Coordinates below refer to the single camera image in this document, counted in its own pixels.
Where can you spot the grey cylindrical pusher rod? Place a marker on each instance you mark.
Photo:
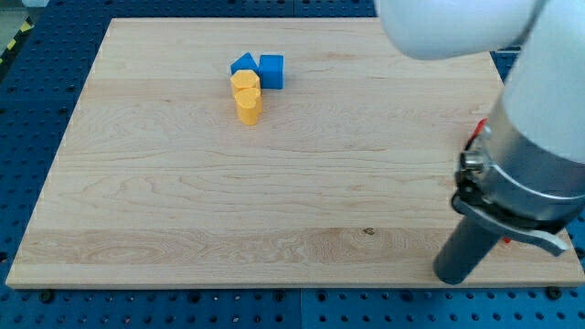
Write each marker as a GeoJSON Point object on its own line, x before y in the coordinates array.
{"type": "Point", "coordinates": [463, 251]}

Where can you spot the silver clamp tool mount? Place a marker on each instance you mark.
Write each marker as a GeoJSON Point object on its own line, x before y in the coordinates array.
{"type": "Point", "coordinates": [509, 186]}

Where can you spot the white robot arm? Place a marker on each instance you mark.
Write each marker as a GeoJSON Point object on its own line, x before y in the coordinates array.
{"type": "Point", "coordinates": [544, 90]}

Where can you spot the yellow hexagon block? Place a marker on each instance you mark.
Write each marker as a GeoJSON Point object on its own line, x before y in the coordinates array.
{"type": "Point", "coordinates": [244, 79]}

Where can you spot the yellow heart block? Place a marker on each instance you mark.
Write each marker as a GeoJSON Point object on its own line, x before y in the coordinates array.
{"type": "Point", "coordinates": [249, 105]}

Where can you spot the blue cube block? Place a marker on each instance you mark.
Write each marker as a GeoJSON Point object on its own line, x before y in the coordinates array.
{"type": "Point", "coordinates": [271, 71]}

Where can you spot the wooden board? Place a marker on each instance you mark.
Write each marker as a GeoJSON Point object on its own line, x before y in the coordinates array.
{"type": "Point", "coordinates": [345, 181]}

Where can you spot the blue triangle block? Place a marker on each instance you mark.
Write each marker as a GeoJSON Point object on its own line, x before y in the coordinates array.
{"type": "Point", "coordinates": [245, 61]}

